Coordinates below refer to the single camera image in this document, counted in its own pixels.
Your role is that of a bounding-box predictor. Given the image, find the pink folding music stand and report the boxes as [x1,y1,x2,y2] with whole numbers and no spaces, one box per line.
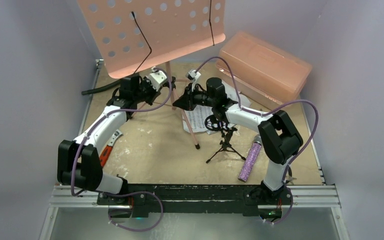
[76,0,227,150]

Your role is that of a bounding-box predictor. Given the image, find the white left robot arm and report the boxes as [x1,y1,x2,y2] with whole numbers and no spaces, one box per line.
[57,70,173,205]

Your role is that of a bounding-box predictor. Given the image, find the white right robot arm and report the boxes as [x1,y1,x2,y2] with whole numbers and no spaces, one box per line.
[173,77,304,204]

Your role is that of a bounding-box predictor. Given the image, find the sheet music paper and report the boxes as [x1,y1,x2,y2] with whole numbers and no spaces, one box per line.
[182,80,251,135]

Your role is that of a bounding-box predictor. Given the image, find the black mini microphone tripod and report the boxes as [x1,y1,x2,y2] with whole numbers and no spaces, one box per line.
[204,114,246,164]

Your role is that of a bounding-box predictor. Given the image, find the pink translucent storage box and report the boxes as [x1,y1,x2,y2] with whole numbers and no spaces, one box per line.
[215,31,313,110]

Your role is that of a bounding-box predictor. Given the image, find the purple glitter microphone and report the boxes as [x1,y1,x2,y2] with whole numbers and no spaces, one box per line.
[238,140,263,183]

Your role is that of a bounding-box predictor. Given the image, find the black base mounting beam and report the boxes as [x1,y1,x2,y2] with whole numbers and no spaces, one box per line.
[97,183,292,218]

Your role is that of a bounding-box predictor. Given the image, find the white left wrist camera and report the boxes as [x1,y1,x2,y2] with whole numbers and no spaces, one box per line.
[146,70,168,91]

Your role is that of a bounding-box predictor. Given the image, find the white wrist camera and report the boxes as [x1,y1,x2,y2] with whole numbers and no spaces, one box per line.
[185,69,202,82]
[146,70,168,91]

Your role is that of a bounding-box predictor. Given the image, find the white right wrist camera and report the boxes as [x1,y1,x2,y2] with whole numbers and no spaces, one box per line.
[185,69,202,82]

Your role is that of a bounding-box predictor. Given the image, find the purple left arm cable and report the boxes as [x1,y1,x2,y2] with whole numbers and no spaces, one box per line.
[70,67,175,233]

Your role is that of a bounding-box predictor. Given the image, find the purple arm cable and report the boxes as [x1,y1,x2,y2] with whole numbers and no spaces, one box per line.
[70,67,175,233]
[193,56,320,226]

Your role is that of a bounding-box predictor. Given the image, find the black corrugated hose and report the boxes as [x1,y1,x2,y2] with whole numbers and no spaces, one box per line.
[80,79,122,96]

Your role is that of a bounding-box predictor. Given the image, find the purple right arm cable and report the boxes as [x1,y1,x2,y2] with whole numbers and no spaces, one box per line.
[193,56,320,226]

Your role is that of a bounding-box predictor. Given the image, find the black handled pliers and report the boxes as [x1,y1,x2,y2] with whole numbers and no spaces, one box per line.
[284,167,297,185]

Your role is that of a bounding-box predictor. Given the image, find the aluminium frame rail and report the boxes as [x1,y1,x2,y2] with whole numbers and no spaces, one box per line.
[289,185,341,208]

